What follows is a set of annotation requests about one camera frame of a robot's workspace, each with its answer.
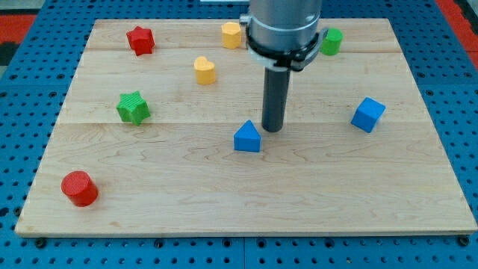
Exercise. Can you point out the green cylinder block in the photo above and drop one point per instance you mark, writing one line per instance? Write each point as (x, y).
(332, 42)

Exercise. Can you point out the red cylinder block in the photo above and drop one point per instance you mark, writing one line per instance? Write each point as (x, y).
(79, 188)

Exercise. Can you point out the light wooden board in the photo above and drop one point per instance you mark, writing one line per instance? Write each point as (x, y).
(178, 175)

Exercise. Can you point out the blue cube block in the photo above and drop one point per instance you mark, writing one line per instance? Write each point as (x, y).
(367, 114)

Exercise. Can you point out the blue triangle block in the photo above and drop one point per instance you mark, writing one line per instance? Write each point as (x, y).
(247, 138)

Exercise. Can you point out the green star block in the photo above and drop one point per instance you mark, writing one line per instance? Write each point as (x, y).
(133, 108)

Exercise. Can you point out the red star block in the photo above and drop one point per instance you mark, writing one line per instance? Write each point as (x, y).
(141, 40)

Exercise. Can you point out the yellow hexagon block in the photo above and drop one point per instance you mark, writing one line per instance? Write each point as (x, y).
(231, 35)

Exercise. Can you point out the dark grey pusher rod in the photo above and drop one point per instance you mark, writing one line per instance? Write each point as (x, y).
(274, 99)

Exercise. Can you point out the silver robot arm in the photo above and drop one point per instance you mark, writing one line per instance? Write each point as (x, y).
(282, 25)

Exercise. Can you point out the yellow heart block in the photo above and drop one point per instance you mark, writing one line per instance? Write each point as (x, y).
(204, 71)

